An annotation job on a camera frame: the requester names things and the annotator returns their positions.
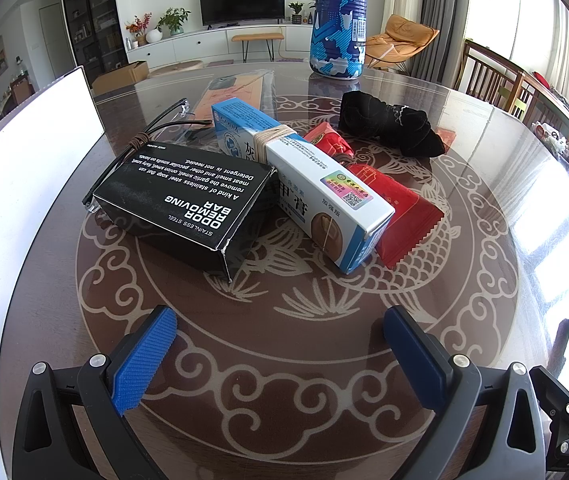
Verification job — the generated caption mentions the black television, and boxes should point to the black television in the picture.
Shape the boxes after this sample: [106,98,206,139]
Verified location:
[198,0,286,28]

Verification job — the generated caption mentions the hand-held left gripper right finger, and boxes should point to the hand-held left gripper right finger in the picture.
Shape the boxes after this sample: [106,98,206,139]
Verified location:
[383,305,548,480]

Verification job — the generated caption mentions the red foil packet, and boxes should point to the red foil packet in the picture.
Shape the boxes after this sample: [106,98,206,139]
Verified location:
[303,122,445,270]

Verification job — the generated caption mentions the black velvet pouch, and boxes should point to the black velvet pouch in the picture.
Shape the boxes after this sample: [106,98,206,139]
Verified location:
[337,91,446,158]

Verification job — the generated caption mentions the blue patterned spray can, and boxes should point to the blue patterned spray can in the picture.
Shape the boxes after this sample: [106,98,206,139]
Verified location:
[309,0,371,80]

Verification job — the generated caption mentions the orange phone case package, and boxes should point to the orange phone case package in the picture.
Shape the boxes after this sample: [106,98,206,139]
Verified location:
[203,71,278,126]

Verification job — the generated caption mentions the black framed glasses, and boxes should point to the black framed glasses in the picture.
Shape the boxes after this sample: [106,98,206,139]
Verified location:
[82,99,215,216]

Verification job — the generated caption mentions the white television cabinet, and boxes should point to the white television cabinet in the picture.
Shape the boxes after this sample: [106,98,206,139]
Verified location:
[125,24,315,68]

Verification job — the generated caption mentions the brown cardboard box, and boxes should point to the brown cardboard box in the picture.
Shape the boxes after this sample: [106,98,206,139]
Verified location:
[92,60,149,96]

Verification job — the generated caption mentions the slatted wooden chair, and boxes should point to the slatted wooden chair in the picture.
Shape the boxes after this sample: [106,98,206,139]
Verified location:
[459,39,525,113]

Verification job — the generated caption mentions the dark glass display cabinet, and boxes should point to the dark glass display cabinet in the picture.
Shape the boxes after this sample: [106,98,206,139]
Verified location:
[60,0,128,71]

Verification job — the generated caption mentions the white cardboard box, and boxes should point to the white cardboard box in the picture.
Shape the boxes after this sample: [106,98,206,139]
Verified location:
[0,66,106,441]

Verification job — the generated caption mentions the brown patterned glass desktop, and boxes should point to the brown patterned glass desktop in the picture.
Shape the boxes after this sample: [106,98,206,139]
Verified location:
[0,60,569,480]

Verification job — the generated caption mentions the blue and white box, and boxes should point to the blue and white box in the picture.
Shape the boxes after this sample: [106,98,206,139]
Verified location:
[211,97,396,275]

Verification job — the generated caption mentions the red flowers in vase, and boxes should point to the red flowers in vase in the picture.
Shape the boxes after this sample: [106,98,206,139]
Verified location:
[125,14,152,47]

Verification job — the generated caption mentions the grey curtain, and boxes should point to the grey curtain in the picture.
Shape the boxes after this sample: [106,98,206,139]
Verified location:
[409,0,470,91]

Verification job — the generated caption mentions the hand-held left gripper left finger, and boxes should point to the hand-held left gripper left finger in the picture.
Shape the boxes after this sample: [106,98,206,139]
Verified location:
[12,305,178,480]

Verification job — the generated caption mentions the orange lounge chair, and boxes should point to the orange lounge chair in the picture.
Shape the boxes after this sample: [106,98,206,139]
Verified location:
[365,14,440,71]

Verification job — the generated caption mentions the beige oval pet bed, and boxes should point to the beige oval pet bed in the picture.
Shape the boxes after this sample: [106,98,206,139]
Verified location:
[147,60,204,78]

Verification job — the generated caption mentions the green potted plant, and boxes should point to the green potted plant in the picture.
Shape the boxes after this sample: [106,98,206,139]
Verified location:
[157,7,191,36]

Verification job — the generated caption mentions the black printed box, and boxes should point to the black printed box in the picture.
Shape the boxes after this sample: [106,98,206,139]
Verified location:
[92,142,278,281]

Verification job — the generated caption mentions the wooden bench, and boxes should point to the wooden bench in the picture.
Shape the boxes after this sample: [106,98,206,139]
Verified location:
[231,32,285,63]

